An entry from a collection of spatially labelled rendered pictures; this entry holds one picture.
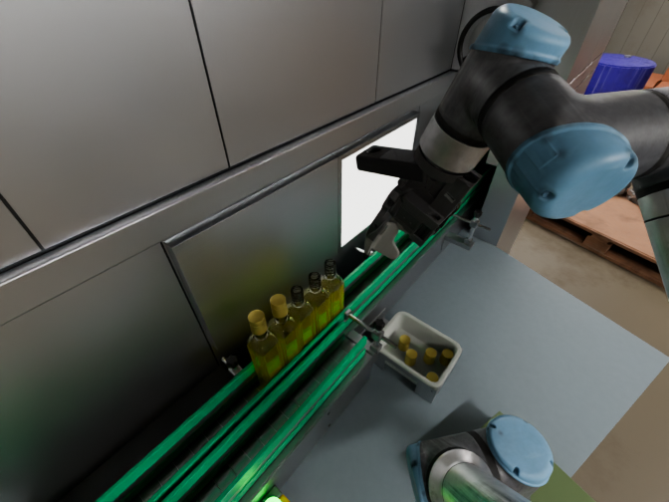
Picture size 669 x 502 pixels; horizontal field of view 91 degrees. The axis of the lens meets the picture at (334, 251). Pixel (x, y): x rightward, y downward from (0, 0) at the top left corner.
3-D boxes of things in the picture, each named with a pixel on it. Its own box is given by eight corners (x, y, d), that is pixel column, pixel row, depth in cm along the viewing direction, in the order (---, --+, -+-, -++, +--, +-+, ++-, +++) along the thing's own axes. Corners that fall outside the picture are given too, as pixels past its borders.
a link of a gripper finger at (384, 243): (378, 279, 53) (409, 241, 47) (351, 255, 54) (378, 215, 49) (387, 271, 55) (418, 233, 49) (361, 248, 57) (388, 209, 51)
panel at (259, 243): (399, 195, 134) (412, 110, 111) (406, 198, 133) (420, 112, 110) (210, 344, 83) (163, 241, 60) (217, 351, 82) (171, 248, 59)
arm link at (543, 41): (529, 34, 25) (482, -12, 29) (451, 149, 34) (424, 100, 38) (600, 52, 27) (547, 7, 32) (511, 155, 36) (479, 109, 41)
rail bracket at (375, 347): (348, 325, 99) (349, 297, 90) (396, 357, 90) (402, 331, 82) (342, 331, 97) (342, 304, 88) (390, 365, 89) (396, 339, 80)
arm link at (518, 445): (549, 496, 64) (577, 471, 56) (485, 513, 63) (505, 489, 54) (512, 432, 73) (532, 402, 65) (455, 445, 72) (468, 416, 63)
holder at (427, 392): (384, 317, 117) (386, 303, 112) (457, 362, 104) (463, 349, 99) (354, 349, 107) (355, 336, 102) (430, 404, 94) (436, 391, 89)
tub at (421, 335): (397, 323, 114) (400, 308, 109) (458, 362, 103) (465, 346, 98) (367, 358, 105) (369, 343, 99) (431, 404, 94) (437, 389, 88)
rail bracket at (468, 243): (441, 242, 142) (453, 198, 127) (479, 259, 134) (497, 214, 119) (436, 248, 139) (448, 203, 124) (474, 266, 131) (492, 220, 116)
